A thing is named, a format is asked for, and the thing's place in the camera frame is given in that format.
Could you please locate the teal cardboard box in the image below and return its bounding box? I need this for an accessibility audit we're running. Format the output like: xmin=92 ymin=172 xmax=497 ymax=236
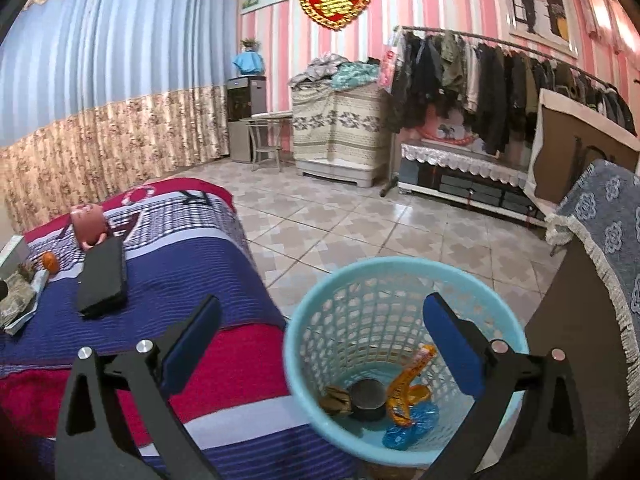
xmin=0 ymin=237 xmax=31 ymax=281

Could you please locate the patterned cloth covered cabinet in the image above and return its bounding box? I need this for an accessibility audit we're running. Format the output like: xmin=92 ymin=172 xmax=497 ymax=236
xmin=291 ymin=82 xmax=393 ymax=188

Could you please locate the grey clothes pile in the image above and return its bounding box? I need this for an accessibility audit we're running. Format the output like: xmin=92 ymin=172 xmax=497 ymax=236
xmin=290 ymin=52 xmax=346 ymax=91

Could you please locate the dark wooden furniture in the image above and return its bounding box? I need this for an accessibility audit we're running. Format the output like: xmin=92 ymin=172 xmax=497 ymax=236
xmin=520 ymin=237 xmax=640 ymax=480

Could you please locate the teal plaid cloth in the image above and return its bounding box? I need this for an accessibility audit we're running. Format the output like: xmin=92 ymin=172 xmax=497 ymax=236
xmin=331 ymin=62 xmax=381 ymax=92

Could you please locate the pink mug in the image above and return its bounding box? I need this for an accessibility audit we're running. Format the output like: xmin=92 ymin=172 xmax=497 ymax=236
xmin=70 ymin=203 xmax=108 ymax=250

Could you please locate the small glass side table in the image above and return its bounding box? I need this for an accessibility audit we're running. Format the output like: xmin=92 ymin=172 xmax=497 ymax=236
xmin=239 ymin=112 xmax=293 ymax=171

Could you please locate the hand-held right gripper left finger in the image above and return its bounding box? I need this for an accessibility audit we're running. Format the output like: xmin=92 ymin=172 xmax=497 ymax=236
xmin=54 ymin=295 xmax=223 ymax=480

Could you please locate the brown wrapper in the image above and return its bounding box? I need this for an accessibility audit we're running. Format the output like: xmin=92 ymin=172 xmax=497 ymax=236
xmin=320 ymin=385 xmax=353 ymax=416

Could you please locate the blue and floral curtain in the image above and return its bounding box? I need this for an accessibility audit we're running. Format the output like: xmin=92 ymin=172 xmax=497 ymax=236
xmin=0 ymin=0 xmax=241 ymax=233

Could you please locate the orange snack wrapper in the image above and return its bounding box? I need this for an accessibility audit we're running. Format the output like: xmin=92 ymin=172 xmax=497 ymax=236
xmin=386 ymin=344 xmax=438 ymax=428

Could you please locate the metal clothes rack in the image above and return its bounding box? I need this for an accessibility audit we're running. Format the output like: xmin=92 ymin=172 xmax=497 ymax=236
xmin=380 ymin=25 xmax=640 ymax=198

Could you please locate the framed wall poster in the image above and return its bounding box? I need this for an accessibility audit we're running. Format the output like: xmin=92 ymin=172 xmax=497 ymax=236
xmin=502 ymin=0 xmax=581 ymax=56

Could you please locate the row of dark hanging clothes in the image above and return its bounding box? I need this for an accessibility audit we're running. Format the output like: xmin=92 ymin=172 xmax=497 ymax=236
xmin=390 ymin=30 xmax=640 ymax=156

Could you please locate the blue plastic bag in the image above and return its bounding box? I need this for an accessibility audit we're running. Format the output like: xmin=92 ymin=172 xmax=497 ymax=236
xmin=382 ymin=402 xmax=441 ymax=448

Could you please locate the grey water dispenser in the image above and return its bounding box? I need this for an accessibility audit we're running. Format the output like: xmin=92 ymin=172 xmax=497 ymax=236
xmin=226 ymin=75 xmax=267 ymax=163

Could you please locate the striped bed blanket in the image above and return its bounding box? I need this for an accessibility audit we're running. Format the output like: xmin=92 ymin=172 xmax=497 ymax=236
xmin=0 ymin=180 xmax=361 ymax=480

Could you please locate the black zip case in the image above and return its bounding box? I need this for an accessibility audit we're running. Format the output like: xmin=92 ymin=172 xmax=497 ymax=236
xmin=76 ymin=237 xmax=128 ymax=320

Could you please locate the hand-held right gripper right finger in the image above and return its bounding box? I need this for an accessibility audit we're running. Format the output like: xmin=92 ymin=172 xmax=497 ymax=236
xmin=422 ymin=292 xmax=591 ymax=480

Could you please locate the pink hanging bag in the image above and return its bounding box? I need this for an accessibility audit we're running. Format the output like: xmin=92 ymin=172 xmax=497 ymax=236
xmin=378 ymin=35 xmax=406 ymax=92

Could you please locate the white lace cloth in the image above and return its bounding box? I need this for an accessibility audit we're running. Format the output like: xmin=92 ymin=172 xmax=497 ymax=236
xmin=401 ymin=141 xmax=531 ymax=188

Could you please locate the light blue plastic basket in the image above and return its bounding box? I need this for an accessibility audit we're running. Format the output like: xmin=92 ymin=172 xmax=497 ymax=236
xmin=282 ymin=256 xmax=531 ymax=466

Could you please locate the cartoon print box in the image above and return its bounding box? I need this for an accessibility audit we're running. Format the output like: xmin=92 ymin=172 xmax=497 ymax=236
xmin=417 ymin=117 xmax=488 ymax=153

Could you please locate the brown cardboard board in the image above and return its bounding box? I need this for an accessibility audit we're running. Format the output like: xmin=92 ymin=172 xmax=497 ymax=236
xmin=527 ymin=87 xmax=640 ymax=206

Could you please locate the blue cloth cover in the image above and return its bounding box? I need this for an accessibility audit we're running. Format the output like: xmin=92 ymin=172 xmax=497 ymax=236
xmin=232 ymin=51 xmax=266 ymax=77

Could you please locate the camouflage paper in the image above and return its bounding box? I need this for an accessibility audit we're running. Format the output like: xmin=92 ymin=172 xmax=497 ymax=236
xmin=0 ymin=262 xmax=51 ymax=333

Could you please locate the blue fringed flower cloth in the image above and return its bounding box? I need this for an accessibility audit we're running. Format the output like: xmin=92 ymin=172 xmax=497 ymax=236
xmin=545 ymin=159 xmax=640 ymax=376

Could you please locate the dark grey round pouch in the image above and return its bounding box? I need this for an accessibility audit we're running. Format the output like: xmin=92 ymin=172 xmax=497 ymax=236
xmin=347 ymin=379 xmax=388 ymax=422

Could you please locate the low black cabinet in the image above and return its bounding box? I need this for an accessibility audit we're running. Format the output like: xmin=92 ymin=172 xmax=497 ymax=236
xmin=398 ymin=141 xmax=548 ymax=228

